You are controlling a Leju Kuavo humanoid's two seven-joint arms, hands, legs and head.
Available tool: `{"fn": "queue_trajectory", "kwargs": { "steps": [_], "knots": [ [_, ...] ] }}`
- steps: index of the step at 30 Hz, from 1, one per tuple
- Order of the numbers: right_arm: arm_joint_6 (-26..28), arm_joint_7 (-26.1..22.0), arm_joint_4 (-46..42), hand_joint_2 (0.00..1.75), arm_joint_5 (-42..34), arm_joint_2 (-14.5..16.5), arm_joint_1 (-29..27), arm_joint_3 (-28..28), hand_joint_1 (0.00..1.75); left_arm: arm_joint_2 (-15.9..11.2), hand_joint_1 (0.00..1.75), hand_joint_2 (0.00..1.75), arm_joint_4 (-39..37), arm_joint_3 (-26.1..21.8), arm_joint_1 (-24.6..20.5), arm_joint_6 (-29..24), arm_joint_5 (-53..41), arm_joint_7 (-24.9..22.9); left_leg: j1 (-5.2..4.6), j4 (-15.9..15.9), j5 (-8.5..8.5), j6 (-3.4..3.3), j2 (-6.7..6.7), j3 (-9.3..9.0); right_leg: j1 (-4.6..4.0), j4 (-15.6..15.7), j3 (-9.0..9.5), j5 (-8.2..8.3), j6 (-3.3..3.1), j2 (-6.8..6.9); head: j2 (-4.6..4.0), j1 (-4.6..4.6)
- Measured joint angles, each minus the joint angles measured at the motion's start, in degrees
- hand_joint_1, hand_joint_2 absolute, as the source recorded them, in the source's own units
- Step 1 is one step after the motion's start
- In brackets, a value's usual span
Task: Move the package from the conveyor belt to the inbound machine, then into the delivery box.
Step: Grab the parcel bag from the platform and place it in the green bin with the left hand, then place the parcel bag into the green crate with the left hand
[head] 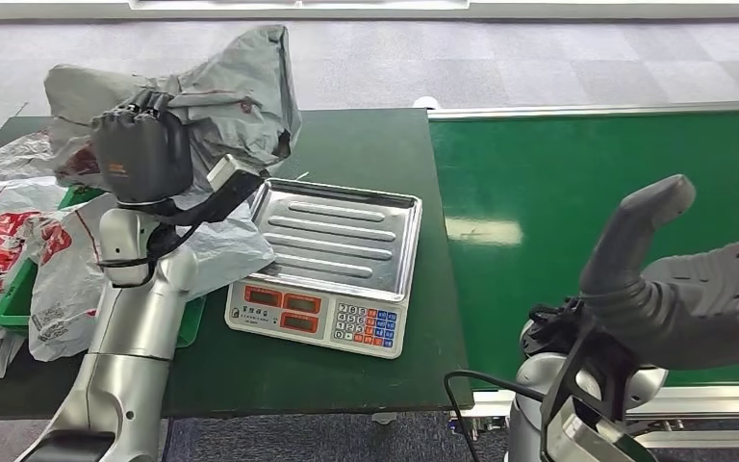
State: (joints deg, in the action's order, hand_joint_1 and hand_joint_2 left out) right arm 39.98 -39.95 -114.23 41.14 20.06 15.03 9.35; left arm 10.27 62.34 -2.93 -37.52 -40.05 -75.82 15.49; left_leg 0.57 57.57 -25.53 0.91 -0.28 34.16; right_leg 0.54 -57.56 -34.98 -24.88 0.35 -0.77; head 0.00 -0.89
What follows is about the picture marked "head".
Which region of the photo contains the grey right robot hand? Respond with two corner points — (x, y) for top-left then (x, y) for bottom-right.
(578, 173), (739, 372)

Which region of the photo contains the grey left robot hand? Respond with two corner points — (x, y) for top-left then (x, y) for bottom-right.
(89, 89), (194, 209)

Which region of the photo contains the plain grey courier package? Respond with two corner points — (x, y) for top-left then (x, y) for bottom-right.
(43, 24), (303, 213)

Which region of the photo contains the crumpled grey courier package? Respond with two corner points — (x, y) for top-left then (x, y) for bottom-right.
(0, 130), (60, 184)

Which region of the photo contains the large grey courier package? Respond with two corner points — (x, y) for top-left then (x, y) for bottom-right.
(25, 193), (277, 364)

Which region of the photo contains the green plastic delivery box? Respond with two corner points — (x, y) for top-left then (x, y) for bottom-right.
(0, 185), (209, 349)

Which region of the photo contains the green conveyor belt machine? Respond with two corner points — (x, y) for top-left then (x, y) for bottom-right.
(427, 100), (739, 451)

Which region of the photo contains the electronic scale with steel tray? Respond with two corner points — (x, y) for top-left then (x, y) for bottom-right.
(223, 177), (424, 361)

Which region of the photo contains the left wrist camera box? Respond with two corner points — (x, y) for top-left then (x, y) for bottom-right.
(152, 152), (267, 225)

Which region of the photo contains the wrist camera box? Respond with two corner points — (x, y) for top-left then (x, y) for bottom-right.
(152, 152), (267, 225)
(538, 315), (661, 462)

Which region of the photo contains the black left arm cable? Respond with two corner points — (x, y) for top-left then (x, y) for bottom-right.
(95, 221), (202, 290)

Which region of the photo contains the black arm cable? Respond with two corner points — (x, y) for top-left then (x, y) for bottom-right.
(443, 370), (547, 462)
(95, 221), (202, 290)

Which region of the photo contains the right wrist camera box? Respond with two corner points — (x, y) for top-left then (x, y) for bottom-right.
(538, 315), (661, 462)

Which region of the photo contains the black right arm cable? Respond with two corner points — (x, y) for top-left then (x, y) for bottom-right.
(443, 370), (547, 462)

